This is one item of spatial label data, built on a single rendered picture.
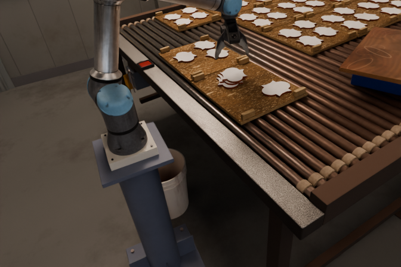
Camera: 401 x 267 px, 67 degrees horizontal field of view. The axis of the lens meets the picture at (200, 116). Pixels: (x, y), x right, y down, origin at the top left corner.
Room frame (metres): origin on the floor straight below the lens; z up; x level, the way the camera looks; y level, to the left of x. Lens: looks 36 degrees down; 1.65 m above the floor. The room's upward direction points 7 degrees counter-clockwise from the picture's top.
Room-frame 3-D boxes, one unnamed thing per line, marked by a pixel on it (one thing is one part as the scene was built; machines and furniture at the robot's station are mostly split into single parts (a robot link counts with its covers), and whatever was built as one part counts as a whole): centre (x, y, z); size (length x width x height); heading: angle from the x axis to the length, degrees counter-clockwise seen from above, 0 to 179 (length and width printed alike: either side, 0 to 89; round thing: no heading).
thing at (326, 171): (1.49, 0.03, 0.90); 1.95 x 0.05 x 0.05; 26
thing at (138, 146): (0.92, 0.29, 0.96); 0.15 x 0.15 x 0.10
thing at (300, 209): (1.41, 0.19, 0.88); 2.08 x 0.08 x 0.06; 26
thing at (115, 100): (0.92, 0.29, 1.08); 0.13 x 0.12 x 0.14; 27
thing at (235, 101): (1.18, -0.22, 0.93); 0.41 x 0.35 x 0.02; 26
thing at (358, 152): (1.55, -0.10, 0.90); 1.95 x 0.05 x 0.05; 26
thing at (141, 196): (0.92, 0.29, 0.43); 0.38 x 0.38 x 0.87; 20
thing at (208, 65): (1.56, -0.04, 0.93); 0.41 x 0.35 x 0.02; 25
